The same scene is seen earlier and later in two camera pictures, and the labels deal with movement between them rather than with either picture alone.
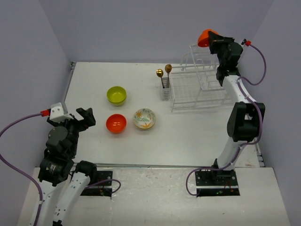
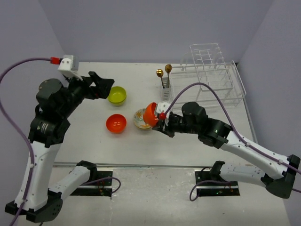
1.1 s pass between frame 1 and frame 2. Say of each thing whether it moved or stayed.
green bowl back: stayed
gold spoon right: stayed
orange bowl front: stayed
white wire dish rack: stayed
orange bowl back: moved
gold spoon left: stayed
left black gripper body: moved
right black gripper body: moved
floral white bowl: stayed
